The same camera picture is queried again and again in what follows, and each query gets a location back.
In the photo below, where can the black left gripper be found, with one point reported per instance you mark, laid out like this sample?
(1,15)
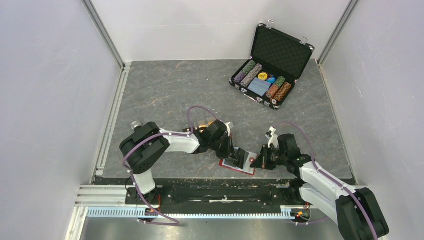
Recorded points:
(229,152)

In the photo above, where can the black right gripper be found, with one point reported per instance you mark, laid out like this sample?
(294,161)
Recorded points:
(265,163)

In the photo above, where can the red leather card holder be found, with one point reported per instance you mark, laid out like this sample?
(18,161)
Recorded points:
(228,163)

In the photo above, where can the clear acrylic card tray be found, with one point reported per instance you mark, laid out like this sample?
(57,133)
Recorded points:
(203,123)

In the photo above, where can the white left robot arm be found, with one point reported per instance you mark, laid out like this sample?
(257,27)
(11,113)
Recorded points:
(142,149)

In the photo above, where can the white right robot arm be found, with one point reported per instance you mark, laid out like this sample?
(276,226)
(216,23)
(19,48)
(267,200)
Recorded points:
(355,211)

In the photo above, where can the blue playing card deck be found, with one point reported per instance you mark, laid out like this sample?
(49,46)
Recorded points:
(259,86)

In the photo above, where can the yellow dealer button chip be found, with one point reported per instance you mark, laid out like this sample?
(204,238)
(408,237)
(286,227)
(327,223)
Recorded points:
(263,76)

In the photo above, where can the black poker chip case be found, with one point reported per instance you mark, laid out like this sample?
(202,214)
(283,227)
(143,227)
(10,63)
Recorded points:
(282,56)

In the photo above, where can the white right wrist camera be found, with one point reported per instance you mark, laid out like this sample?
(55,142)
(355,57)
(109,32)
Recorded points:
(272,137)

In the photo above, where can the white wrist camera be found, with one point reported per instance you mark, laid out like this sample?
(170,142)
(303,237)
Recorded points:
(272,137)
(229,125)

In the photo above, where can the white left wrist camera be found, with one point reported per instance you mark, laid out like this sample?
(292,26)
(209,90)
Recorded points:
(229,125)

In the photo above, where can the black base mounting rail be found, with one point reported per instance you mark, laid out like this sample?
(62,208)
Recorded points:
(224,196)

